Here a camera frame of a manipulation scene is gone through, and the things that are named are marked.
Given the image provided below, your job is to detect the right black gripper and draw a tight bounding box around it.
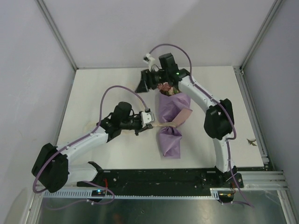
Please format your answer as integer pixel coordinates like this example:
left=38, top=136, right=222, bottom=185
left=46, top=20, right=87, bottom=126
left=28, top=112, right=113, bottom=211
left=136, top=69, right=169, bottom=94

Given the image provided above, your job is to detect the dark pink rose stem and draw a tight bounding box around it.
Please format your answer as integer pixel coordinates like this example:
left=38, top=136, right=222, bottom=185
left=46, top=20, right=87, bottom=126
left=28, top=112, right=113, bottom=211
left=157, top=83, right=172, bottom=96

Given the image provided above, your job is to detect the cream ribbon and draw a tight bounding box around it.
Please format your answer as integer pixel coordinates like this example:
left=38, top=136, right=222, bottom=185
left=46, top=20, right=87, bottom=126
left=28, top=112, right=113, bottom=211
left=84, top=118, right=179, bottom=138

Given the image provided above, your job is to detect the light pink rose stem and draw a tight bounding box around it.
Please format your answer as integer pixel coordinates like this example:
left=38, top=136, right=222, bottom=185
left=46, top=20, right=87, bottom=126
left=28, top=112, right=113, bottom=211
left=169, top=86, right=180, bottom=96

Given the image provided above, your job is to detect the pink wrapping paper sheet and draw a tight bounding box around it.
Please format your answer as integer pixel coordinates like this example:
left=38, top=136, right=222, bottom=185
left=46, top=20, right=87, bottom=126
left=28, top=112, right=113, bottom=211
left=157, top=93, right=192, bottom=159

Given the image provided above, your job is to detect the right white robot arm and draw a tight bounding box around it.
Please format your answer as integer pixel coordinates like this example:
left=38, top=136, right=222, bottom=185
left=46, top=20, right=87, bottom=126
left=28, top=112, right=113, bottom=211
left=135, top=53, right=236, bottom=187

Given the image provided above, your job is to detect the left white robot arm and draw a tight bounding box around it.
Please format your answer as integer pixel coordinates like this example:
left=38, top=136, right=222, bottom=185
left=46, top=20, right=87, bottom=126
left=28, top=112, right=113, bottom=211
left=31, top=102, right=155, bottom=193

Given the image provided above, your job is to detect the small dry leaf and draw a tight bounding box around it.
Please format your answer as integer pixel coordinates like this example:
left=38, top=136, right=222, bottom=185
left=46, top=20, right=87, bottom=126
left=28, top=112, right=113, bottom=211
left=247, top=139, right=257, bottom=147

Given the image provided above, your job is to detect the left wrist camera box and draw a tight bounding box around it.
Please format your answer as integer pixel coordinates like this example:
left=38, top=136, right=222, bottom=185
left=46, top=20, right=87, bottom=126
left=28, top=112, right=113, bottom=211
left=141, top=112, right=155, bottom=125

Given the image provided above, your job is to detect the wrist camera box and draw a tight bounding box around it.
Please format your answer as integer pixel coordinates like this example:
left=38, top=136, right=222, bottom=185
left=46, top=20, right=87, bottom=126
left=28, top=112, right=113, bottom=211
left=141, top=112, right=155, bottom=125
left=143, top=53, right=156, bottom=70

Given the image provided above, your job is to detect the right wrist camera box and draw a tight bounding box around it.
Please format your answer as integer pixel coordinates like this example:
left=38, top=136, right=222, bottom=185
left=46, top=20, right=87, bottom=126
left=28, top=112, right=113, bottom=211
left=143, top=53, right=156, bottom=70

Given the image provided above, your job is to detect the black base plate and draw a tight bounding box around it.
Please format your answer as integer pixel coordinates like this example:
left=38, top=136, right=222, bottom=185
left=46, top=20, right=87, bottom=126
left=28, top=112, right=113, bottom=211
left=91, top=167, right=244, bottom=196

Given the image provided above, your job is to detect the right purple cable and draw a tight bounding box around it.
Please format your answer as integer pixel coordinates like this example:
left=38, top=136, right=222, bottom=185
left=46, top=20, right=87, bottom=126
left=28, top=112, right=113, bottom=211
left=148, top=43, right=255, bottom=208

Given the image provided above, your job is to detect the white cable duct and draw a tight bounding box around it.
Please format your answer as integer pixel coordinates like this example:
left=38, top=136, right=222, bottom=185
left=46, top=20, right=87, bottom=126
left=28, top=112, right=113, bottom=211
left=43, top=189, right=219, bottom=200

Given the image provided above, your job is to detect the aluminium frame rail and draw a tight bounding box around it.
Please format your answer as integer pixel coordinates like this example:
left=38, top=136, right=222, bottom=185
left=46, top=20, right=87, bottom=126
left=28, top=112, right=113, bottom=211
left=239, top=171, right=289, bottom=191

